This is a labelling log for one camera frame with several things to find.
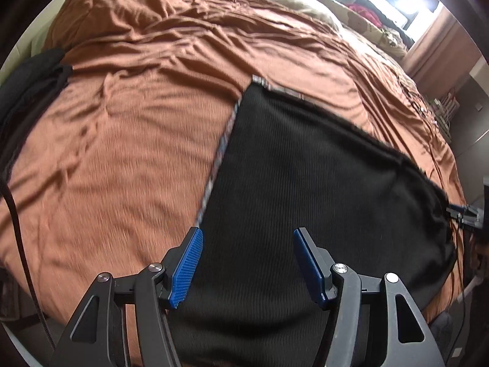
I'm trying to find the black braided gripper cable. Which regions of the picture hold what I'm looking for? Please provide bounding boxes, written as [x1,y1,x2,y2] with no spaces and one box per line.
[0,168,58,352]

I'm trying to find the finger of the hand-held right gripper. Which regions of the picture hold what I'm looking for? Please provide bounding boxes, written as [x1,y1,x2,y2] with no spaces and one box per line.
[446,204,483,230]

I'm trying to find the black cables on bed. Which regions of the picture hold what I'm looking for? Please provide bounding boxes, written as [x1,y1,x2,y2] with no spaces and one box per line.
[397,76,440,131]

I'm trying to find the black pants with patterned trim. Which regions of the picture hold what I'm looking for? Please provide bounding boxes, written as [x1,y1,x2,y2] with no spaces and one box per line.
[164,80,457,367]

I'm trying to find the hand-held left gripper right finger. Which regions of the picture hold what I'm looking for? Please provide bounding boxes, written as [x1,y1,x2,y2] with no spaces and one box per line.
[292,226,446,367]

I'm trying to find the orange blanket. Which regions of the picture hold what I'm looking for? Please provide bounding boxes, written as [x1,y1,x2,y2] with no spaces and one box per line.
[0,0,470,352]

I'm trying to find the white and red rack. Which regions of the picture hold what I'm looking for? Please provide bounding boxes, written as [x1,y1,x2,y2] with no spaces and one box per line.
[439,88,463,123]

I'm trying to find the red cloth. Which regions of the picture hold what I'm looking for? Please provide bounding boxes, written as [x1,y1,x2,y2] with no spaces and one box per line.
[347,3,383,24]

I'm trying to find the black cloth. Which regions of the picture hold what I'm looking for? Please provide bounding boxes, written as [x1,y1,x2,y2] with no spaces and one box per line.
[0,48,73,169]

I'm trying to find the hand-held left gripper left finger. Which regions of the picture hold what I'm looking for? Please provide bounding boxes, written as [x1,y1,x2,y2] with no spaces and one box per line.
[57,226,205,367]

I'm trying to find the beige pillow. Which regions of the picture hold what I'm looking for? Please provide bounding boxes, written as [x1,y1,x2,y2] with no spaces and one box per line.
[199,0,344,33]

